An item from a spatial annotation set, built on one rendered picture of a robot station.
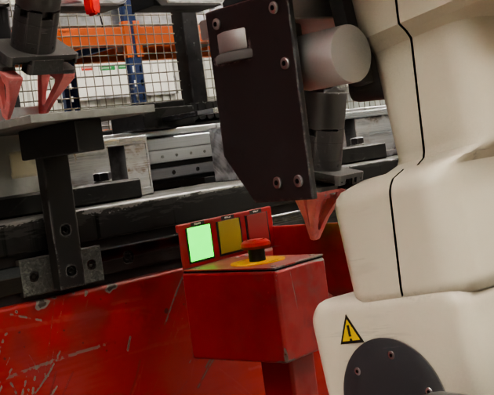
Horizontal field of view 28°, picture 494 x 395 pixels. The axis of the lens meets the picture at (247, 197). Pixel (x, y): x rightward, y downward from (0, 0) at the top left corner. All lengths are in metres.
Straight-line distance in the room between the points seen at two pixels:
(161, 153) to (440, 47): 1.22
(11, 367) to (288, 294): 0.37
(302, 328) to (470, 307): 0.56
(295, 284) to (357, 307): 0.48
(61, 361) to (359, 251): 0.68
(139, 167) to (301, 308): 0.44
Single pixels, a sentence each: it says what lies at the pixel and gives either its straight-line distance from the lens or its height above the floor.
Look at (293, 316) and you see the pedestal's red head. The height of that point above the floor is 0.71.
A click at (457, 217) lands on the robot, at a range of 0.70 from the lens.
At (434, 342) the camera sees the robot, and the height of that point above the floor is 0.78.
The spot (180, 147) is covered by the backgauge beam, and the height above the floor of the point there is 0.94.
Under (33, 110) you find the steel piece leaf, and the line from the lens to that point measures 1.36.
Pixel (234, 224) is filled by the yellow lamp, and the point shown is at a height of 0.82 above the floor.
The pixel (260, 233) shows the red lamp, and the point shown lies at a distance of 1.42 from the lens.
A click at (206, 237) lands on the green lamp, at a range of 1.33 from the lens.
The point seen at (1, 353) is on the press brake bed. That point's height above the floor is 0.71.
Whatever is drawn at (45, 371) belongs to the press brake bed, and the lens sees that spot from 1.34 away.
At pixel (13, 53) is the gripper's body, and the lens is 1.28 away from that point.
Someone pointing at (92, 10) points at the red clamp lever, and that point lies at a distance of 1.49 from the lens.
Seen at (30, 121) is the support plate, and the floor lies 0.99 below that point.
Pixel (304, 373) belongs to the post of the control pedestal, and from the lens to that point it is 1.34.
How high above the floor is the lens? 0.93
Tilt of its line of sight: 3 degrees down
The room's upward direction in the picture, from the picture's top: 7 degrees counter-clockwise
